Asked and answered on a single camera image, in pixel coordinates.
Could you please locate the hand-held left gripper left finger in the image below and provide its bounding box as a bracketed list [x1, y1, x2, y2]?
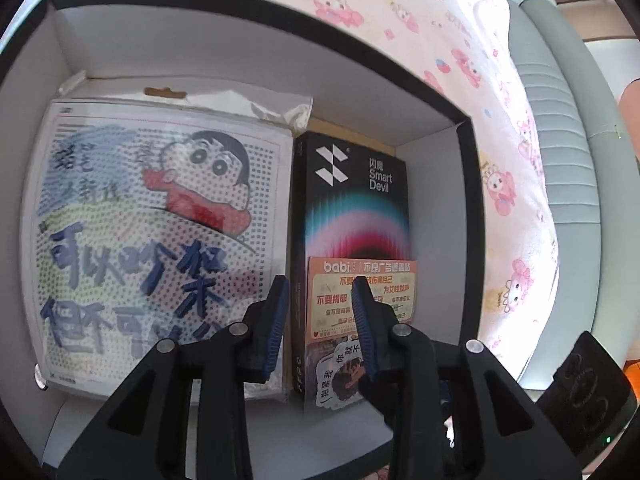
[57, 275, 292, 480]

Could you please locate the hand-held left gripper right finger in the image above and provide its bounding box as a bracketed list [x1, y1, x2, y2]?
[350, 276, 583, 480]

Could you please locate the orange sticker card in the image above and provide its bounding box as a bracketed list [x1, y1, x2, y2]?
[306, 255, 419, 347]

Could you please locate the white cartoon figure sticker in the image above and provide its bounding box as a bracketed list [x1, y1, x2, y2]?
[315, 339, 372, 409]

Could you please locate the black screen protector box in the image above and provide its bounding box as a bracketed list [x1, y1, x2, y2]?
[290, 130, 417, 416]

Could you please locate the cartoon bead board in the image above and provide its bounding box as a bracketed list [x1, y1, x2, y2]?
[20, 72, 314, 403]

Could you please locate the black storage box container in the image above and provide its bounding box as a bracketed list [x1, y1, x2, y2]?
[0, 0, 483, 480]

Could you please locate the pink cartoon printed blanket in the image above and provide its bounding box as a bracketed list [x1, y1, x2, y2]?
[165, 0, 565, 361]

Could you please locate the grey-green padded bed frame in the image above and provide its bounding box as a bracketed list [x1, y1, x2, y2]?
[502, 0, 640, 392]

